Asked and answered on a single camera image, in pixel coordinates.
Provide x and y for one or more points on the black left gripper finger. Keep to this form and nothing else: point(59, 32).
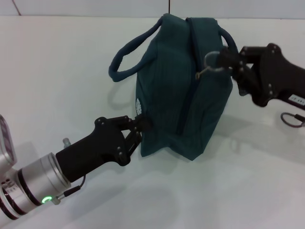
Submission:
point(134, 143)
point(133, 122)

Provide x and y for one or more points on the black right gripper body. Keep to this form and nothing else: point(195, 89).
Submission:
point(278, 76)

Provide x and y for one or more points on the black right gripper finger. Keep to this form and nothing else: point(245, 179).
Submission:
point(249, 78)
point(231, 59)

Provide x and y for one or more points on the dark teal insulated lunch bag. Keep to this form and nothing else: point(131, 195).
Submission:
point(171, 100)

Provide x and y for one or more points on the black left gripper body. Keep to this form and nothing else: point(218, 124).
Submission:
point(100, 148)

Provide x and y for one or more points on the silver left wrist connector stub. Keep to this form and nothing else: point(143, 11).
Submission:
point(66, 142)

